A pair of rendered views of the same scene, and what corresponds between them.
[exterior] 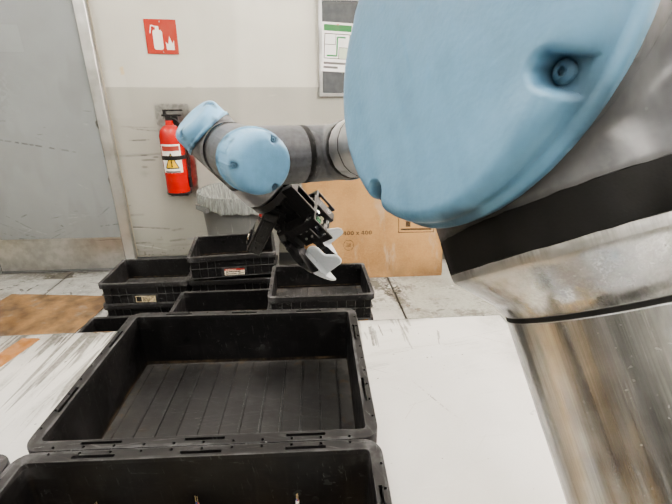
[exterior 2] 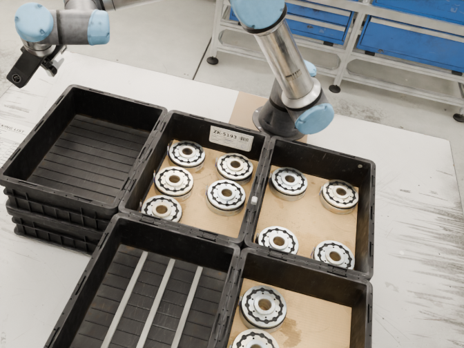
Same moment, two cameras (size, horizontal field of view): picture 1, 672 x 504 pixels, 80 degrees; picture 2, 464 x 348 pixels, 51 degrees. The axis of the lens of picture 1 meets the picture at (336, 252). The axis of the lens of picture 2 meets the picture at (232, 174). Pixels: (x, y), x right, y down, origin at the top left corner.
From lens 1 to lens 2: 1.12 m
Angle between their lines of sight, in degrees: 69
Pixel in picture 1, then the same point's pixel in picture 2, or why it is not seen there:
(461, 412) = not seen: hidden behind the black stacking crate
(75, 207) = not seen: outside the picture
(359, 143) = (247, 19)
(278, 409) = (99, 150)
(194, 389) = (57, 180)
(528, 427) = (136, 89)
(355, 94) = (245, 11)
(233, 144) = (105, 25)
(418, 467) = not seen: hidden behind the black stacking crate
